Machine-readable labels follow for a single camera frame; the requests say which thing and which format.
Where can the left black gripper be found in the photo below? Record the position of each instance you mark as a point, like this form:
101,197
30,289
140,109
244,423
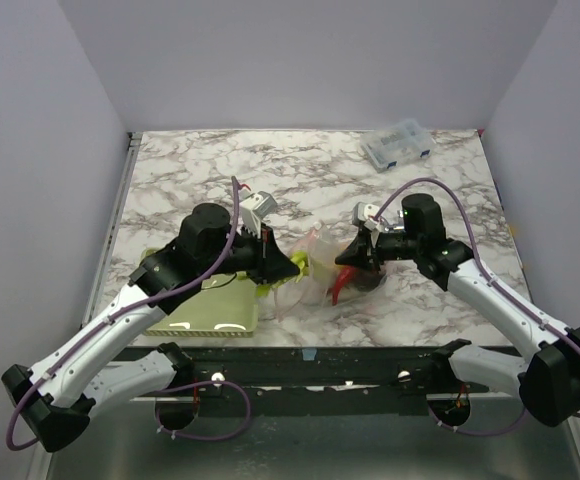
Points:
270,262

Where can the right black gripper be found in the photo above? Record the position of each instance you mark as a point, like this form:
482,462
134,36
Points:
370,249

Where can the clear zip top bag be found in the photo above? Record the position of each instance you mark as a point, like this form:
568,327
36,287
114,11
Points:
314,254

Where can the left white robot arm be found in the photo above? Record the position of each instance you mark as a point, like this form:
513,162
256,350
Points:
56,398

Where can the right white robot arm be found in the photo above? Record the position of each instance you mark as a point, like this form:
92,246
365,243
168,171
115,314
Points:
545,372

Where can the red fake chili pepper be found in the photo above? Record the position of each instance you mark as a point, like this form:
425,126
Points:
344,289

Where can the green plastic basket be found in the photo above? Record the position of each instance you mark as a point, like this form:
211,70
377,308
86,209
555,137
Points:
226,307

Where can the clear plastic organizer box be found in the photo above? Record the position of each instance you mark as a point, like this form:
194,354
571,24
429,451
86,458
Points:
400,144

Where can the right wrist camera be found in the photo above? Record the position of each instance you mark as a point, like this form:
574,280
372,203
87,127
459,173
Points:
364,218

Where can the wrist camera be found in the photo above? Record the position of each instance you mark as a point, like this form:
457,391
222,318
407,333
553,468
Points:
364,218
254,207

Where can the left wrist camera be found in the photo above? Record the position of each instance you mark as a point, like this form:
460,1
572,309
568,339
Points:
254,207

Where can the black table front rail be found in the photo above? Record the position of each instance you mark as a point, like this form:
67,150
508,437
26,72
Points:
321,381

